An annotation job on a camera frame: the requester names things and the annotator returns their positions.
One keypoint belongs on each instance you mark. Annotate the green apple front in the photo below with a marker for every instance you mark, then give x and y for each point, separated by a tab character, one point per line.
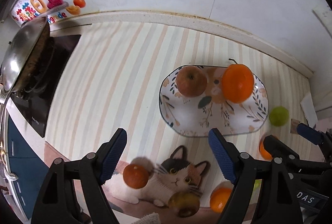
257	184

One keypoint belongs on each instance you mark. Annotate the large orange with stem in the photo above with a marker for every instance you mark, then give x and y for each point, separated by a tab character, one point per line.
237	82

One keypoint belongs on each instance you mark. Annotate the small brown card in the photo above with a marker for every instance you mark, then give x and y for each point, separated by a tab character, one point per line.
293	126

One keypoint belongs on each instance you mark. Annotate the yellowish red apple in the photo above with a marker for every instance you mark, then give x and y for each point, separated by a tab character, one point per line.
191	81

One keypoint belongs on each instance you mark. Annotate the dark red apple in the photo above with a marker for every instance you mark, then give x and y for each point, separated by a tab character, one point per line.
184	204

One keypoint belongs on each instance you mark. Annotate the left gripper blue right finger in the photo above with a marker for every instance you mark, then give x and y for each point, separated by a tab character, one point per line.
224	152

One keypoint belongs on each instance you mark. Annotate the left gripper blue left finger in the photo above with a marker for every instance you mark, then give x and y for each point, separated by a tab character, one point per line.
111	154

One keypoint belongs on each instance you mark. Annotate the small dark orange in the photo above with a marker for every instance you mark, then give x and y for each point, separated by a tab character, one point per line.
135	176

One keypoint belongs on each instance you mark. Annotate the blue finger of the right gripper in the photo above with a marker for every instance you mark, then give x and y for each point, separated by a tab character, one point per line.
309	134
278	149

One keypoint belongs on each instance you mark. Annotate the floral oval ceramic plate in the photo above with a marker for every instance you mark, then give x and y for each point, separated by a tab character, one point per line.
194	117

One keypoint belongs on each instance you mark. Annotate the green apple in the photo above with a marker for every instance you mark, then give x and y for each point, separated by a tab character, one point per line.
279	116
257	184

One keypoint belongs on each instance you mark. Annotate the steel wok with lid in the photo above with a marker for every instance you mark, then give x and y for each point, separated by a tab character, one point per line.
27	58

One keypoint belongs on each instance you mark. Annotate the black induction cooktop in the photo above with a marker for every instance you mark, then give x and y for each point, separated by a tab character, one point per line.
34	101

